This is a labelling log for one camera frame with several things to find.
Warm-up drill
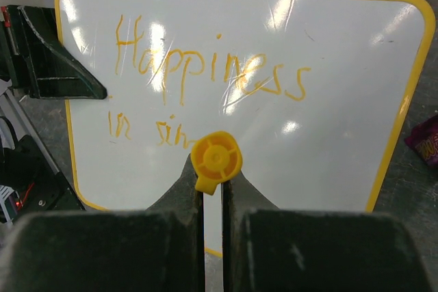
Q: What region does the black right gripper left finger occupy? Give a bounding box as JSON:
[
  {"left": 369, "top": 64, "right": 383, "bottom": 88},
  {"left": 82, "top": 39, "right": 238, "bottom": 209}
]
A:
[{"left": 1, "top": 160, "right": 205, "bottom": 291}]

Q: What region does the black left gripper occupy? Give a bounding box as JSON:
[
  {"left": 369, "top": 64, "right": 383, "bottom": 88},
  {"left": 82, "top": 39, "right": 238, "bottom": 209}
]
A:
[{"left": 1, "top": 5, "right": 107, "bottom": 100}]

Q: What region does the white marker pen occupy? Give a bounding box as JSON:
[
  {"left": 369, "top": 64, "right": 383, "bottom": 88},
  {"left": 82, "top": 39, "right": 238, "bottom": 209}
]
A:
[{"left": 190, "top": 131, "right": 243, "bottom": 196}]

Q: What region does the yellow framed whiteboard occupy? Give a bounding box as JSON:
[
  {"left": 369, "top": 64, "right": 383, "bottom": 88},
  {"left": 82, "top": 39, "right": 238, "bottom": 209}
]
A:
[{"left": 53, "top": 0, "right": 437, "bottom": 258}]

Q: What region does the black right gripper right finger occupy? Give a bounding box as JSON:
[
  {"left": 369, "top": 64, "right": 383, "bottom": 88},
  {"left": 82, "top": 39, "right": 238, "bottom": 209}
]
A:
[{"left": 221, "top": 174, "right": 432, "bottom": 291}]

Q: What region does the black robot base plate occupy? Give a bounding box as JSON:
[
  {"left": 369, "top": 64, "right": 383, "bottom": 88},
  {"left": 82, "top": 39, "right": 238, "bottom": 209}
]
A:
[{"left": 12, "top": 135, "right": 85, "bottom": 224}]

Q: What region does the purple grape snack bag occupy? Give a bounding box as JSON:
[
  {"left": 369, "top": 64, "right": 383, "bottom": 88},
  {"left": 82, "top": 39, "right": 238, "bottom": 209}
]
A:
[{"left": 404, "top": 115, "right": 437, "bottom": 168}]

